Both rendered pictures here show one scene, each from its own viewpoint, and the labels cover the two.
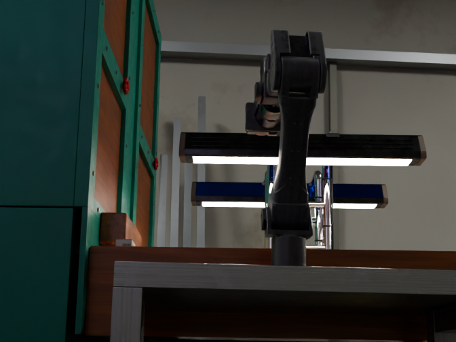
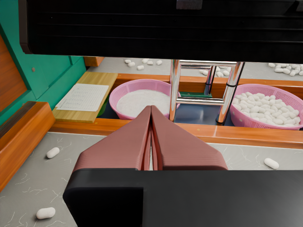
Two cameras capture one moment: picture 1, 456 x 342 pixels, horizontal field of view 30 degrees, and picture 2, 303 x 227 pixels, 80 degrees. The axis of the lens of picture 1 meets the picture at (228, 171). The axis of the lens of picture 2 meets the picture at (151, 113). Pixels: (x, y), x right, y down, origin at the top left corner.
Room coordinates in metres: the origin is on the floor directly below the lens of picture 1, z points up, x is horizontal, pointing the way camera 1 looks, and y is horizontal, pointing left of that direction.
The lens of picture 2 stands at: (1.81, -0.09, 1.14)
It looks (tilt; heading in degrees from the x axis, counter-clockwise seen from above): 38 degrees down; 4
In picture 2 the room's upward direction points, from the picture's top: straight up
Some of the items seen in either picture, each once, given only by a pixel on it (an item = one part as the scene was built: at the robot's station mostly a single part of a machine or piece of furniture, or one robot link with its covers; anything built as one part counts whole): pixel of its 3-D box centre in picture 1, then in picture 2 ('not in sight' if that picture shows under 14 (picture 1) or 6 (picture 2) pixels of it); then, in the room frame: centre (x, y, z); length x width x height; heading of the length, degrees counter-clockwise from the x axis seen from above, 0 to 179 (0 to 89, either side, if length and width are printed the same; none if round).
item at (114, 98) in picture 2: not in sight; (145, 106); (2.38, -0.02, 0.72); 0.27 x 0.27 x 0.10
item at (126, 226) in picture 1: (121, 237); (4, 152); (2.04, 0.25, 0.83); 0.30 x 0.06 x 0.07; 179
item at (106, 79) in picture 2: not in sight; (88, 92); (2.38, 0.20, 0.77); 0.33 x 0.15 x 0.01; 179
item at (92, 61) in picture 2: not in sight; (100, 47); (2.72, 0.24, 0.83); 0.30 x 0.06 x 0.07; 179
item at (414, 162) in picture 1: (301, 147); (235, 28); (2.10, -0.19, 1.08); 0.62 x 0.08 x 0.07; 89
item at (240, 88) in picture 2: not in sight; (262, 112); (2.37, -0.46, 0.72); 0.27 x 0.27 x 0.10
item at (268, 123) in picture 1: (269, 114); not in sight; (1.79, -0.09, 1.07); 0.10 x 0.07 x 0.07; 95
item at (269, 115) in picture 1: (273, 101); not in sight; (1.73, -0.09, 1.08); 0.07 x 0.06 x 0.07; 5
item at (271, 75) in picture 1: (288, 83); not in sight; (1.53, -0.11, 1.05); 0.30 x 0.09 x 0.12; 4
